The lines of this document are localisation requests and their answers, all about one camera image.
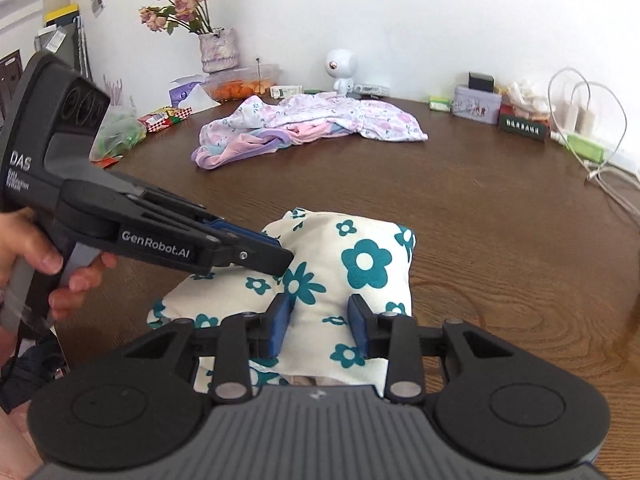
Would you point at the pale dried sprigs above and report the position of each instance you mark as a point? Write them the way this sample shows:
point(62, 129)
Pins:
point(115, 91)

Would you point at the grey tin box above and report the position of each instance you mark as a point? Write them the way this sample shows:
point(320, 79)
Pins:
point(475, 106)

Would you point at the small black box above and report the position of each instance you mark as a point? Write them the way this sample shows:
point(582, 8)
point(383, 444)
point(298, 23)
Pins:
point(481, 81)

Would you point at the purple tissue pack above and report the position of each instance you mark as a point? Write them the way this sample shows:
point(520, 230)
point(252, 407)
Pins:
point(185, 94)

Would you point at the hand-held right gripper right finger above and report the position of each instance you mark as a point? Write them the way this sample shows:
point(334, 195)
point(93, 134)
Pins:
point(357, 326)

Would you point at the red snack packet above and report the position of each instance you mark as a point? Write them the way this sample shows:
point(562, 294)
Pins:
point(162, 120)

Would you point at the white robot figurine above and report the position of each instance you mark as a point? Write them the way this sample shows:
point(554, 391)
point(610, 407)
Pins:
point(341, 65)

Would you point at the thin skewer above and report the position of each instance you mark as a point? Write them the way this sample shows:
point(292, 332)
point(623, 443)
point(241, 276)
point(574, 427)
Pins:
point(258, 67)

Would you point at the dark lettered box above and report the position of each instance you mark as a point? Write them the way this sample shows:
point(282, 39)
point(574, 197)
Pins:
point(521, 128)

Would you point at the dark cloth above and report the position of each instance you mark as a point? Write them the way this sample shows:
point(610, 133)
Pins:
point(35, 365)

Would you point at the white charger adapter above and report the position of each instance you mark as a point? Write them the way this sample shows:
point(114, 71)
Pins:
point(587, 121)
point(571, 117)

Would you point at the person's left hand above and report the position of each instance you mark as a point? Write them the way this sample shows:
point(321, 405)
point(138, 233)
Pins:
point(25, 240)

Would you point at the small white carton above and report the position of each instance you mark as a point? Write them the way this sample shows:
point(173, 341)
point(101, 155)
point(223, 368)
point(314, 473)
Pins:
point(286, 92)

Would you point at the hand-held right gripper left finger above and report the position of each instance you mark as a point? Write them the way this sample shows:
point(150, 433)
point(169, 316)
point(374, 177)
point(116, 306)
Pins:
point(280, 321)

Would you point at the clear food container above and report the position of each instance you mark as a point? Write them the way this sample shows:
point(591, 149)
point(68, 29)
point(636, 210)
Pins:
point(240, 87)

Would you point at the crumpled white tissue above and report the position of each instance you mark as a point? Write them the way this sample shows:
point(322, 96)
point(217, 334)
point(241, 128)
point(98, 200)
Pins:
point(525, 94)

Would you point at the person's pink clothing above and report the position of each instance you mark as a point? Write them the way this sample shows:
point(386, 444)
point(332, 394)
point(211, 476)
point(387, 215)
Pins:
point(15, 445)

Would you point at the white power strip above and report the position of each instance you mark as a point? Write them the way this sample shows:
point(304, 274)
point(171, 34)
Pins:
point(625, 160)

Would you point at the cream teal-flowered garment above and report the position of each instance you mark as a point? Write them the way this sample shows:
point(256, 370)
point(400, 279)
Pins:
point(360, 260)

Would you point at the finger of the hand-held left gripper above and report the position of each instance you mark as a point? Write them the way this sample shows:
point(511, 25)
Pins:
point(260, 260)
point(240, 232)

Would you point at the purple floral garment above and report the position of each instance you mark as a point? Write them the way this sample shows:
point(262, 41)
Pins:
point(350, 115)

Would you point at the red tissue box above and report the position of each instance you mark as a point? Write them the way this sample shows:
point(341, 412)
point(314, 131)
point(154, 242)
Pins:
point(522, 111)

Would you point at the plastic bag of greens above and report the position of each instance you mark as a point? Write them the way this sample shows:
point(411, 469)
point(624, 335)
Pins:
point(117, 132)

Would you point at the green tube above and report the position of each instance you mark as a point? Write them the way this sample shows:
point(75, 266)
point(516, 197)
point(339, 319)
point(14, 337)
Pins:
point(585, 147)

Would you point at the purple knitted vase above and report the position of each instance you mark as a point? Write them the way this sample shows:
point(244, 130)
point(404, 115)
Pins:
point(219, 50)

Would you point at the orange snack packet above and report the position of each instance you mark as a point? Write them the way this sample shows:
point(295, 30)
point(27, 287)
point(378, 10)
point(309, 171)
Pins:
point(107, 161)

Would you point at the green small packet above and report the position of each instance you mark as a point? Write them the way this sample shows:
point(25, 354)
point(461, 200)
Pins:
point(440, 103)

